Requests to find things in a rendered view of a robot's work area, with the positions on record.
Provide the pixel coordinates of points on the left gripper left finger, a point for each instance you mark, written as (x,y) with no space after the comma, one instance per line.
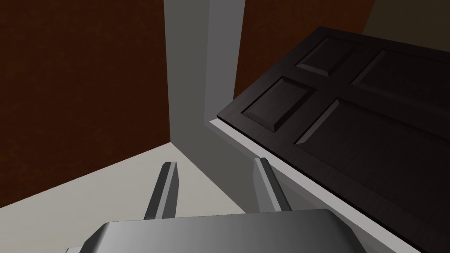
(164,193)

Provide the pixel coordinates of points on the dark brown panelled door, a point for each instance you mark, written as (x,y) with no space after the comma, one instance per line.
(355,119)

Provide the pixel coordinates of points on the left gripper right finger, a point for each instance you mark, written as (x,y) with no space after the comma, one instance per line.
(270,191)

